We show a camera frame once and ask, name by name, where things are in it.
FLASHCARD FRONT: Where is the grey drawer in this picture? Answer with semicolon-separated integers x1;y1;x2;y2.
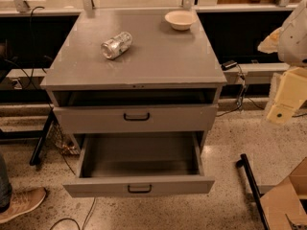
54;104;217;133
63;132;215;197

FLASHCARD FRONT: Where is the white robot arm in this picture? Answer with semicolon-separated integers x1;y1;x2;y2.
257;0;307;125

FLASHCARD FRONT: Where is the grey metal drawer cabinet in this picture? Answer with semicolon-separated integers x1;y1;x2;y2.
41;9;225;148

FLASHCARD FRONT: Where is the black power adapter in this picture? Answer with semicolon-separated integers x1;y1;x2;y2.
221;60;237;71

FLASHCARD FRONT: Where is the black metal stand bar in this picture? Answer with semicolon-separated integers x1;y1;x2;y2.
236;153;271;230

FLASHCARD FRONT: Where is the cardboard box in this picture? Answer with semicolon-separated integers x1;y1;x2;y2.
260;157;307;230

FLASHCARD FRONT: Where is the white paper bowl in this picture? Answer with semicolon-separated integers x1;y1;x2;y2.
165;11;197;31

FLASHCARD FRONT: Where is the crushed silver can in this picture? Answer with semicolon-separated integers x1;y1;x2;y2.
101;32;132;59

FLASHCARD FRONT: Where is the black table leg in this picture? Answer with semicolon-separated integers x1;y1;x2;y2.
30;111;54;166

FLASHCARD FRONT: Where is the tan sneaker shoe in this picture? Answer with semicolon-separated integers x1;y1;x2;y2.
0;187;47;223

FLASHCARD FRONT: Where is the black floor cable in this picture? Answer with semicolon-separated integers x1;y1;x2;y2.
48;196;97;230

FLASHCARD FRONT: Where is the black hanging cable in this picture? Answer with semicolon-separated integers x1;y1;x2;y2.
3;5;54;91

